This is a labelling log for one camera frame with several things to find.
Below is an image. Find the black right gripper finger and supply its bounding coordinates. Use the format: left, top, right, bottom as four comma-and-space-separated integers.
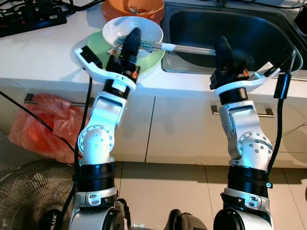
213, 36, 237, 69

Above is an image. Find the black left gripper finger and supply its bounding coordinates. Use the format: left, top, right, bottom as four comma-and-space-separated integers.
117, 27, 143, 65

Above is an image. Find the metal spoon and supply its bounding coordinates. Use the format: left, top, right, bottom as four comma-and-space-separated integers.
161, 42, 217, 55

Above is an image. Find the steel kitchen sink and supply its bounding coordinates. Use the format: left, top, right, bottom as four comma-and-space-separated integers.
161, 2, 307, 80

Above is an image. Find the flat metal utensil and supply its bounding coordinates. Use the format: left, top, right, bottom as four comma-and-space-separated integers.
113, 36, 164, 52

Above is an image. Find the white ribbed bowl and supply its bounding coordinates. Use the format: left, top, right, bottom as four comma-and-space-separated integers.
102, 16, 164, 59

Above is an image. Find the light green plate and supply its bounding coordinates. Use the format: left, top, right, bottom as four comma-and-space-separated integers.
86, 29, 166, 76

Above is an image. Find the metal fork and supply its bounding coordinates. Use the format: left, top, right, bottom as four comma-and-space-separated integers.
126, 4, 145, 13

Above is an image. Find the white cabinet door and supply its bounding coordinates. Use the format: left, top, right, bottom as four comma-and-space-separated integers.
146, 93, 307, 168
0, 86, 155, 163

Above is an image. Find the red plastic bag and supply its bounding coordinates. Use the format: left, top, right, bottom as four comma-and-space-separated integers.
7, 93, 89, 163

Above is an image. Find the black power strip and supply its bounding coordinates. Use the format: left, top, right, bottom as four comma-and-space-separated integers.
0, 5, 68, 38

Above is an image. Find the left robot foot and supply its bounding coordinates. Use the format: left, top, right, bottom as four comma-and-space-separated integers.
114, 198, 132, 230

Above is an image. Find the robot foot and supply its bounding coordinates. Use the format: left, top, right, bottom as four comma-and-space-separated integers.
163, 209, 207, 230
114, 198, 132, 230

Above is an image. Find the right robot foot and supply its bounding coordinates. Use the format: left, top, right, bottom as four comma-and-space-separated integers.
163, 209, 207, 230

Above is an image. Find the black floor fan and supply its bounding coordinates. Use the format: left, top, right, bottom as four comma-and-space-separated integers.
0, 161, 77, 230

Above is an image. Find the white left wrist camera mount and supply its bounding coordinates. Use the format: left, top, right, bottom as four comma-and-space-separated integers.
73, 46, 139, 91

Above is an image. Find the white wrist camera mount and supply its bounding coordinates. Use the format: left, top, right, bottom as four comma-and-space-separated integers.
73, 46, 139, 91
213, 61, 281, 97

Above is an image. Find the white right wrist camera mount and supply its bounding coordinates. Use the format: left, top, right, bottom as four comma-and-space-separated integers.
213, 61, 281, 97

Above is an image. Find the metal cabinet door handle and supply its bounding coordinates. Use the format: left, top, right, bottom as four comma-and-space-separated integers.
211, 106, 274, 118
24, 93, 38, 104

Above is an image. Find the thin black cable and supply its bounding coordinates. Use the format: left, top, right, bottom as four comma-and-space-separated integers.
0, 90, 77, 154

